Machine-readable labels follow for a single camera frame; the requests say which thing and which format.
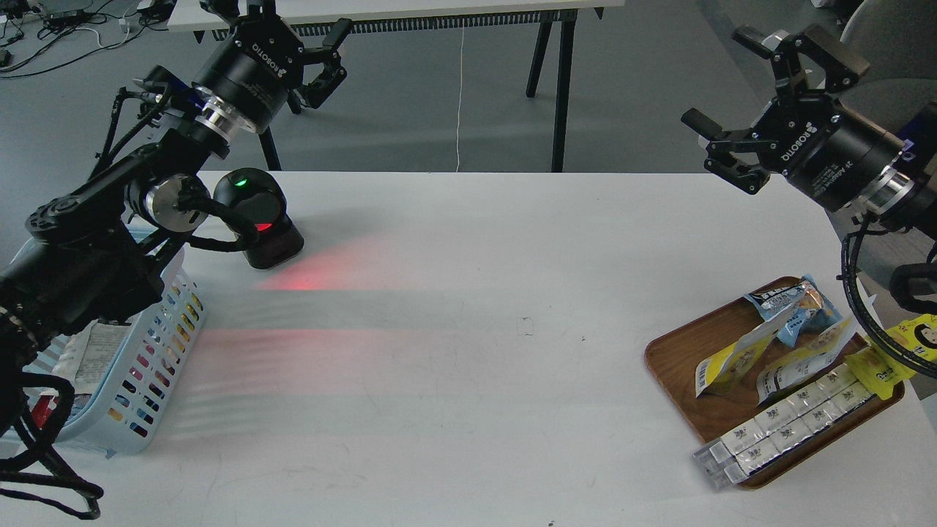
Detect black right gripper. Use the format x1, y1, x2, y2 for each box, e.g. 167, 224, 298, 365
682, 24, 907, 213

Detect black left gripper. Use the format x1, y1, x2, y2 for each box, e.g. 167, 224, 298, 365
192, 0, 354, 134

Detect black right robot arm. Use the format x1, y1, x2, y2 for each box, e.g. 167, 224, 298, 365
682, 26, 935, 378

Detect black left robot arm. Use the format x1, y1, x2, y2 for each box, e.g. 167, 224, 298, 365
2, 1, 354, 520

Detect blue snack packet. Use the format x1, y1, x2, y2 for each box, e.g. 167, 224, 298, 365
743, 274, 843, 349

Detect yellow cartoon snack packet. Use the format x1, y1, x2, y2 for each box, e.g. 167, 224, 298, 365
845, 314, 936, 400

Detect white snack bag in basket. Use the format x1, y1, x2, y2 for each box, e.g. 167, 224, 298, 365
51, 321, 131, 396

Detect light blue plastic basket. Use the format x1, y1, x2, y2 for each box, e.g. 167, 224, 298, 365
56, 253, 207, 457

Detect red snack in basket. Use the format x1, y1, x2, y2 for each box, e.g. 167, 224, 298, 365
27, 394, 59, 430

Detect grey office chair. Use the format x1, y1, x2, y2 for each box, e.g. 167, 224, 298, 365
840, 1, 936, 81

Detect black barcode scanner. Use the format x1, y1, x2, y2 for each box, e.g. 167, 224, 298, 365
213, 168, 305, 269

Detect background white table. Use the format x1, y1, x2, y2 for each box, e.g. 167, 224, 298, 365
167, 0, 626, 173

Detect brown wooden tray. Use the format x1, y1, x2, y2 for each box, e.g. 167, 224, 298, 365
643, 276, 905, 490

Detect white hanging cable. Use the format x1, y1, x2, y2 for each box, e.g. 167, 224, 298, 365
455, 28, 466, 173

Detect floor cable bundle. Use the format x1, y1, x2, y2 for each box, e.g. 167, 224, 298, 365
0, 0, 176, 78

